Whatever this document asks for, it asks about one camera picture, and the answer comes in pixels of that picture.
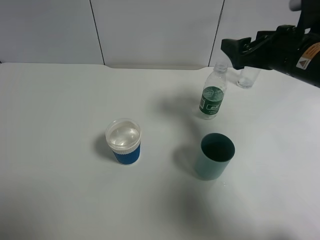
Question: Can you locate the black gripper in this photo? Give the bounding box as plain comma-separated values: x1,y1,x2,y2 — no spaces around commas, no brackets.
220,25,304,72

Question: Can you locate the teal green plastic cup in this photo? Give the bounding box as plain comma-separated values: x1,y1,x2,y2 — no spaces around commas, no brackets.
194,133,236,180

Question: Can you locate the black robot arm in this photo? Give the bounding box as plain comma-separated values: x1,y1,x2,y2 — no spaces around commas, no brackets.
220,0,320,87

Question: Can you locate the blue and white cup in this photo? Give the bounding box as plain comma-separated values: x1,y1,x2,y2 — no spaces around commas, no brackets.
105,118,142,165

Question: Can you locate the tall clear drinking glass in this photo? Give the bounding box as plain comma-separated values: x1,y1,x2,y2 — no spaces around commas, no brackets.
237,66,261,89

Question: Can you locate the clear bottle with green label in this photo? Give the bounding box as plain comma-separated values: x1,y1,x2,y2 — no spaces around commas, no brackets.
199,61,228,120

